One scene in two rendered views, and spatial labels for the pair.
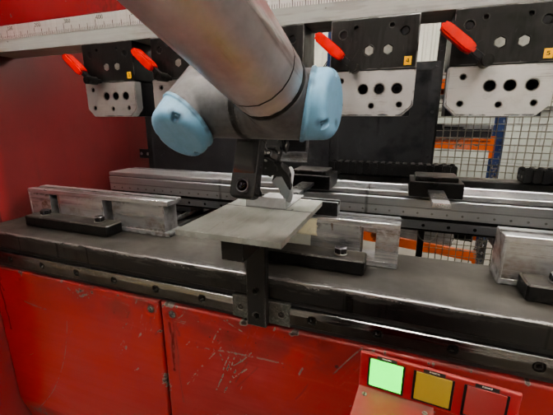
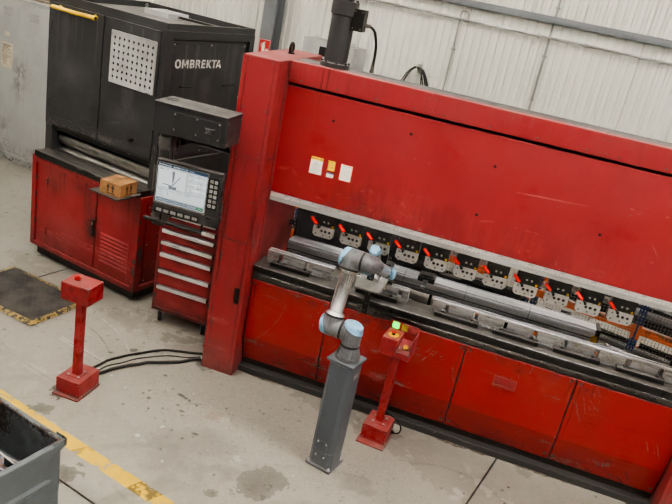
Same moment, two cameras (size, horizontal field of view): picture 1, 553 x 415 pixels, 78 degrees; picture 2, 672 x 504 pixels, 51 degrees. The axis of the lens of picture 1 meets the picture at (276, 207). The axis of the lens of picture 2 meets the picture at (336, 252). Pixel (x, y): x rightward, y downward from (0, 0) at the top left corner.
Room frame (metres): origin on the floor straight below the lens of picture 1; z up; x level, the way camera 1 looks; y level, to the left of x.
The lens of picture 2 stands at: (-3.67, 0.84, 2.85)
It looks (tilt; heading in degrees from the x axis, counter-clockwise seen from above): 21 degrees down; 353
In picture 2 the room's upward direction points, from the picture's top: 12 degrees clockwise
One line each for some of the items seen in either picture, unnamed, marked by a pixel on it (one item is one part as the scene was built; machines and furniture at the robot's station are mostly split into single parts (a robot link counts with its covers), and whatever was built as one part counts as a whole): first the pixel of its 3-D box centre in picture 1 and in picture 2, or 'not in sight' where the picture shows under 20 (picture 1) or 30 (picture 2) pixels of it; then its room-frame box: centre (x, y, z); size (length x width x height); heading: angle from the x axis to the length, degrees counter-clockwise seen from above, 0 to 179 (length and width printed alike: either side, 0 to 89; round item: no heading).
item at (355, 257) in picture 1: (293, 254); (376, 294); (0.68, -0.04, 0.89); 0.30 x 0.05 x 0.03; 70
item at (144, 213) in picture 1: (101, 208); (301, 263); (0.94, 0.50, 0.92); 0.50 x 0.06 x 0.10; 70
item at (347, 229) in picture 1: (307, 231); (381, 287); (0.73, -0.07, 0.92); 0.39 x 0.06 x 0.10; 70
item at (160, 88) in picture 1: (191, 78); (353, 232); (0.82, 0.19, 1.26); 0.15 x 0.09 x 0.17; 70
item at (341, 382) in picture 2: not in sight; (335, 411); (-0.04, 0.19, 0.39); 0.18 x 0.18 x 0.77; 56
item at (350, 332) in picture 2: not in sight; (351, 332); (-0.03, 0.20, 0.94); 0.13 x 0.12 x 0.14; 64
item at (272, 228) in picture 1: (258, 216); (371, 283); (0.61, 0.03, 1.00); 0.26 x 0.18 x 0.01; 160
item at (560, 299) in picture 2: not in sight; (557, 291); (0.34, -1.12, 1.26); 0.15 x 0.09 x 0.17; 70
